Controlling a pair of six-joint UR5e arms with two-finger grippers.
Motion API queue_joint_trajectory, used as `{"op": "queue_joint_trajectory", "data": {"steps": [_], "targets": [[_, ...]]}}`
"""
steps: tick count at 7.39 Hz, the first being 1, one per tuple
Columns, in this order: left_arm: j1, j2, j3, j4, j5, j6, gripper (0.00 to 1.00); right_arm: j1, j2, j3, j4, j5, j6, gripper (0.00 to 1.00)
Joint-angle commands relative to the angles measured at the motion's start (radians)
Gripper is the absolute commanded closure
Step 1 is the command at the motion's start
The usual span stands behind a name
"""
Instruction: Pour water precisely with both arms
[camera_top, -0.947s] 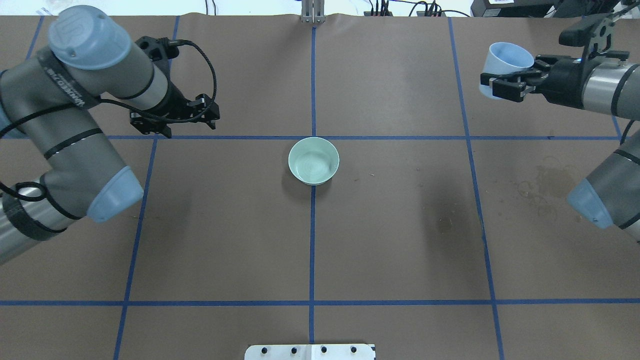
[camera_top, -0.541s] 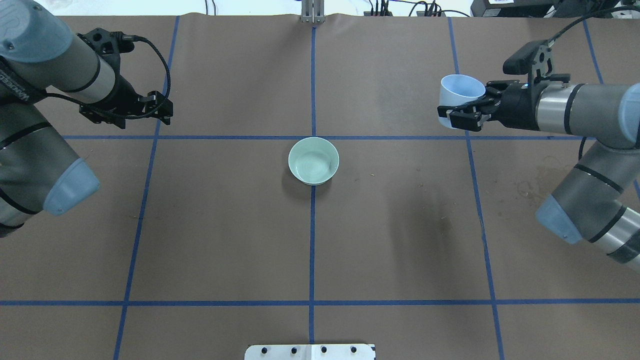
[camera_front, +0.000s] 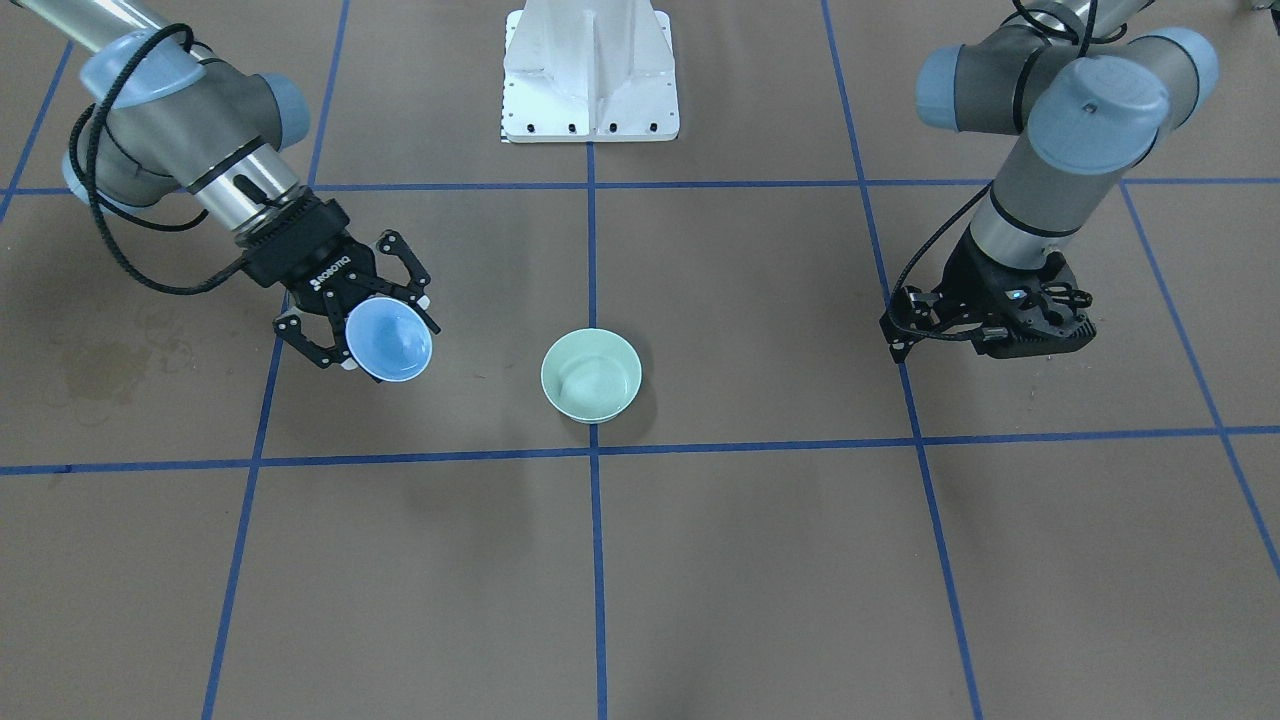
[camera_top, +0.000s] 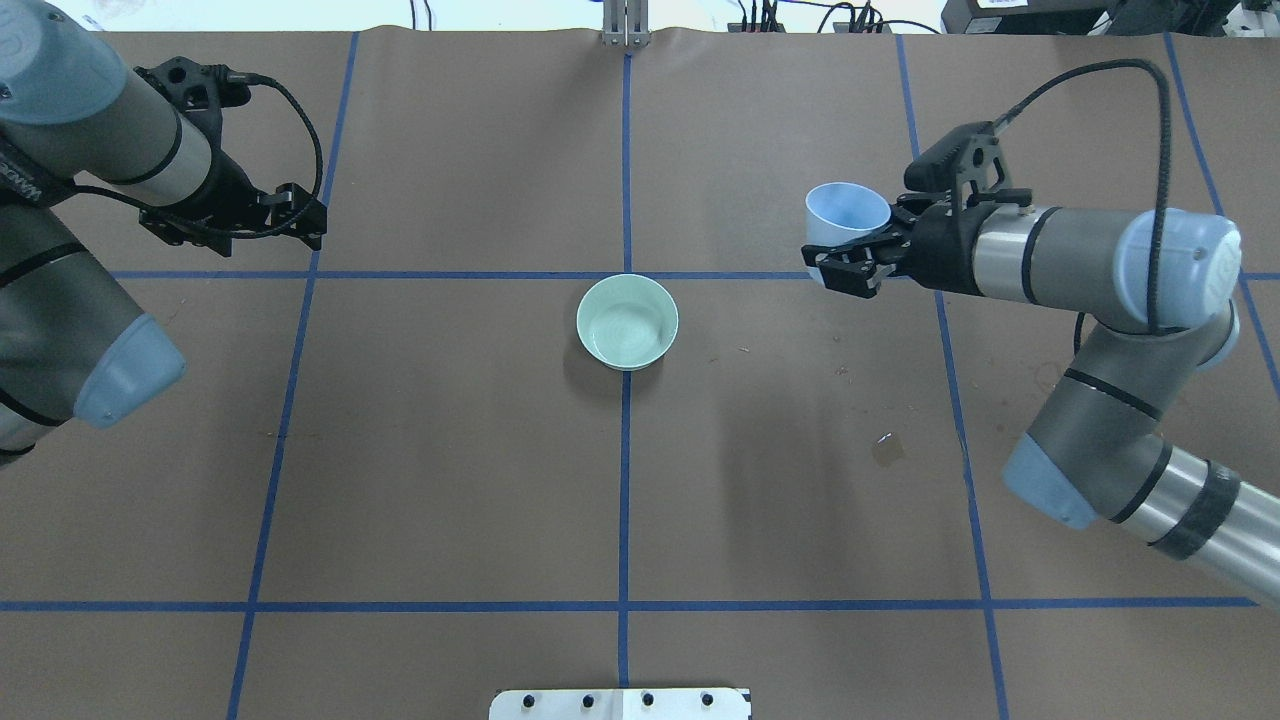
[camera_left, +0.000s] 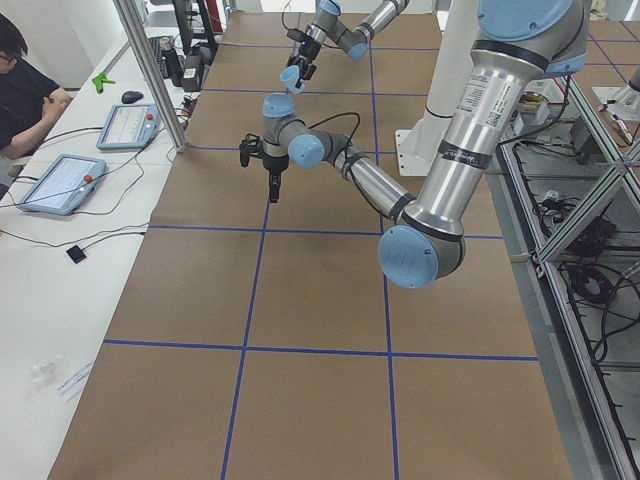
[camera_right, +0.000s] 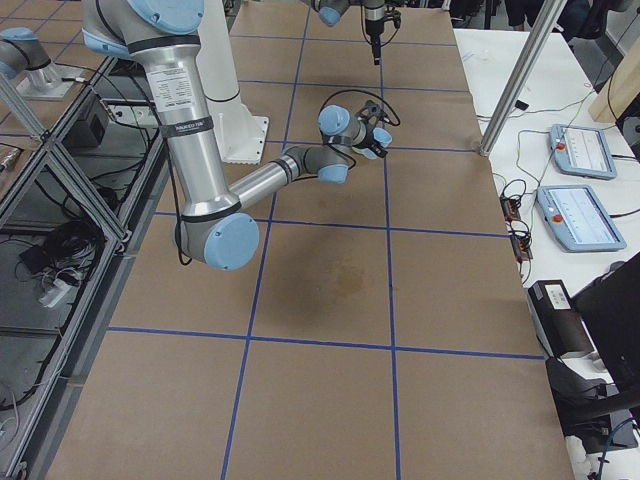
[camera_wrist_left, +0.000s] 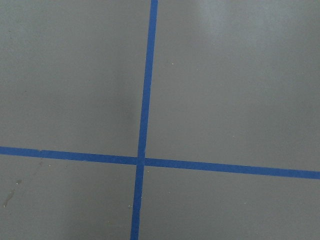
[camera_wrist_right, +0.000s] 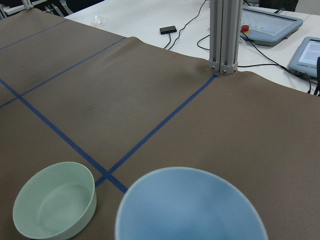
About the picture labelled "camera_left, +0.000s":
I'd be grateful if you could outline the far teach pendant tablet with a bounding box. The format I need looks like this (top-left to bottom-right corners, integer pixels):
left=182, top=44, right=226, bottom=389
left=96, top=104, right=161, bottom=151

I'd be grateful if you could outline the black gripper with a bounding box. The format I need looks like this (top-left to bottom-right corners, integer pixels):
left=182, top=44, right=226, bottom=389
left=239, top=133, right=289, bottom=203
left=286, top=28, right=320, bottom=81

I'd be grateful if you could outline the teach pendant tablet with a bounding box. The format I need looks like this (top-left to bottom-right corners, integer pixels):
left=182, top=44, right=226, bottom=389
left=96, top=104, right=161, bottom=151
left=16, top=154, right=107, bottom=216

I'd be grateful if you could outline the black computer mouse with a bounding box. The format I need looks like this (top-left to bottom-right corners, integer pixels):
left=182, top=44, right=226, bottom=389
left=121, top=90, right=144, bottom=105

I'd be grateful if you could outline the clear plastic bag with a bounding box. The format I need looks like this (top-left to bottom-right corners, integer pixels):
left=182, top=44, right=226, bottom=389
left=24, top=353, right=67, bottom=401

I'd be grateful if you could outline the aluminium frame post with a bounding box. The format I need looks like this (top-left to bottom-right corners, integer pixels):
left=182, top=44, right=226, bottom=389
left=113, top=0, right=186, bottom=153

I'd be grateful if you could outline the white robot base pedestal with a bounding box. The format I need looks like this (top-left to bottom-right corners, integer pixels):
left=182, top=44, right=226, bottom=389
left=395, top=0, right=479, bottom=177

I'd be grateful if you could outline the green plastic clamp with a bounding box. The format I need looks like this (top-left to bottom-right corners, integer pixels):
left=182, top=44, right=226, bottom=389
left=91, top=72, right=116, bottom=94

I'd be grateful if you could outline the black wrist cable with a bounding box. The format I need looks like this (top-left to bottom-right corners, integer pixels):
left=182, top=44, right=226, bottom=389
left=304, top=111, right=362, bottom=151

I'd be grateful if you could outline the near teach pendant tablet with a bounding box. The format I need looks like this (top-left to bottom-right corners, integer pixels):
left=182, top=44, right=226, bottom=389
left=16, top=154, right=107, bottom=216

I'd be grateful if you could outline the seated person in black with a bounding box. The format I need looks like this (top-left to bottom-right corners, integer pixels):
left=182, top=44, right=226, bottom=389
left=1, top=16, right=72, bottom=160

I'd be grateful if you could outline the small black square puck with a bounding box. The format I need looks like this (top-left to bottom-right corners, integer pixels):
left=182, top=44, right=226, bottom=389
left=66, top=245, right=87, bottom=264

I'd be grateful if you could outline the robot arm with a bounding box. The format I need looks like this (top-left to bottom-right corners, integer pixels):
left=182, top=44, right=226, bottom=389
left=280, top=0, right=409, bottom=93
left=239, top=1, right=591, bottom=289

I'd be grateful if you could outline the brown paper table cover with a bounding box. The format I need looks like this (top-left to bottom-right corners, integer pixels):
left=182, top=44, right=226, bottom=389
left=50, top=13, right=572, bottom=479

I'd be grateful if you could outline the light blue plastic cup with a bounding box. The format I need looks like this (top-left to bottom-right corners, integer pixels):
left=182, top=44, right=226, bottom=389
left=280, top=65, right=305, bottom=95

